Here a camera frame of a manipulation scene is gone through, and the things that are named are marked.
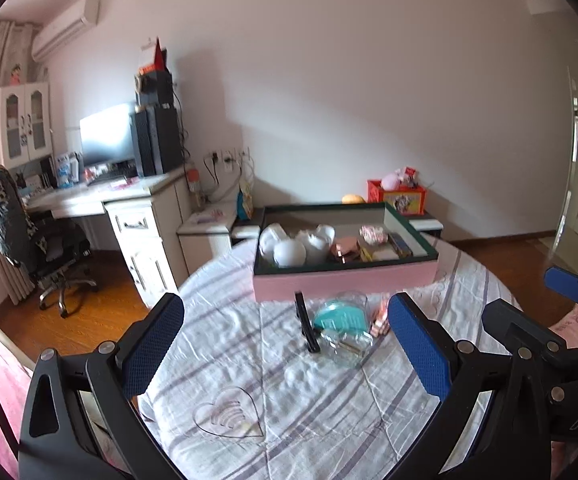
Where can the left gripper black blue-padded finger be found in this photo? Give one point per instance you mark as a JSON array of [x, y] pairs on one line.
[[56, 438], [455, 372]]

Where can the black comb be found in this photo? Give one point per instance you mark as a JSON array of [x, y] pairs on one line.
[[307, 330]]

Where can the rose gold round tin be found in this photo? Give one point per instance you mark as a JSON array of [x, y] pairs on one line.
[[346, 249]]

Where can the white cup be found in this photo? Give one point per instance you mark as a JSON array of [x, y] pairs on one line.
[[319, 239]]

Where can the striped white tablecloth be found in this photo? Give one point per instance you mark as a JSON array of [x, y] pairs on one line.
[[239, 396]]

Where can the black office chair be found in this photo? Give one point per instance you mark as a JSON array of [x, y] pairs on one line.
[[50, 251]]

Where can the red toy box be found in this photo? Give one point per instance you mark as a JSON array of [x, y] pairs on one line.
[[407, 201]]

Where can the pink green storage box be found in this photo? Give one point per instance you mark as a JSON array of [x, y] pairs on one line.
[[321, 280]]

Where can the pink plush toy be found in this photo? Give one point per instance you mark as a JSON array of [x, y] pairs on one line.
[[392, 182]]

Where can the yellow octopus plush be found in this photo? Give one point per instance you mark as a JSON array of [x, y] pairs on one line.
[[352, 199]]

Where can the white computer desk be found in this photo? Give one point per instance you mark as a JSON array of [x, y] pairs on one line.
[[145, 215]]

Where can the white small side cabinet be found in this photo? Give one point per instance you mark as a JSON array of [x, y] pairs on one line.
[[206, 234]]

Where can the black low cabinet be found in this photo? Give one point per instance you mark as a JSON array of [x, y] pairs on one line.
[[346, 220]]

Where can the colourful snack bag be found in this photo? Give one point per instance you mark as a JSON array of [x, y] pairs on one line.
[[245, 206]]

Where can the black computer tower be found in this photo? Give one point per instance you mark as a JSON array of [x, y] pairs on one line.
[[157, 141]]

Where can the computer monitor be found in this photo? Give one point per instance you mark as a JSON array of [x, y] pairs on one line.
[[106, 136]]

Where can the white glass-door cabinet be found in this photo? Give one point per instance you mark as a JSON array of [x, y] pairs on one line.
[[25, 133]]

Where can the black box on tower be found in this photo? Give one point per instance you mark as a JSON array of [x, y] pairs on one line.
[[154, 88]]

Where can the wall air conditioner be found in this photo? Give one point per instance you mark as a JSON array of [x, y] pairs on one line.
[[71, 23]]

